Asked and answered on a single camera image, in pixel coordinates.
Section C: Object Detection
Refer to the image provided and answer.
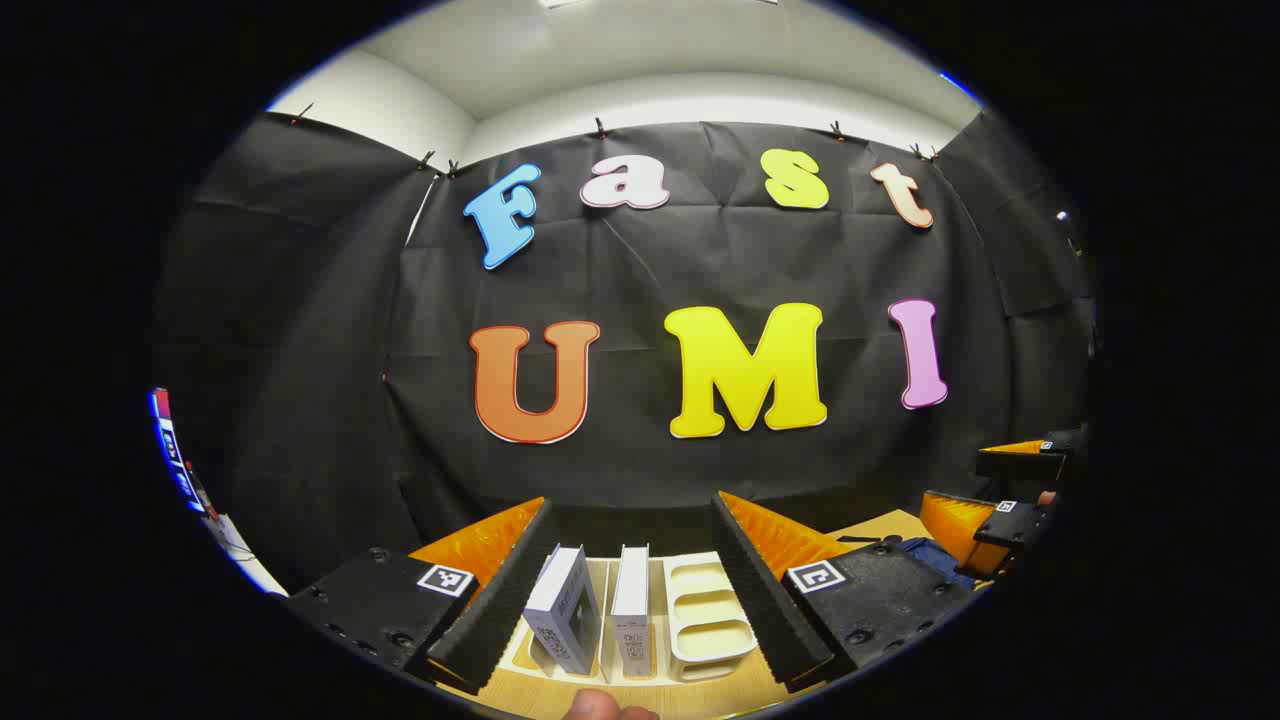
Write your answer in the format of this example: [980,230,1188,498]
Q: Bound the printed white banner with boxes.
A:
[150,388,291,598]

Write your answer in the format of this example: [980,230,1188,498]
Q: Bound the grey blue-edged book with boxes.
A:
[523,545,601,676]

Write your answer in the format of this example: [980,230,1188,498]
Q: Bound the white triangle-patterned book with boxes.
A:
[610,545,651,679]

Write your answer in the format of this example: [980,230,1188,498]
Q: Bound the black backdrop cloth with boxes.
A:
[160,108,1096,591]

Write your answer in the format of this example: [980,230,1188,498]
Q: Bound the cream plastic bookshelf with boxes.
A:
[500,550,761,689]

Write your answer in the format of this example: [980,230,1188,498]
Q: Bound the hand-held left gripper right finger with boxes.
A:
[712,490,979,694]

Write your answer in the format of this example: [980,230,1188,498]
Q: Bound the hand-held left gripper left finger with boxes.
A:
[288,497,561,696]

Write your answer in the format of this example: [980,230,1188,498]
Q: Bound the blue schoolbag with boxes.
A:
[838,535,976,583]

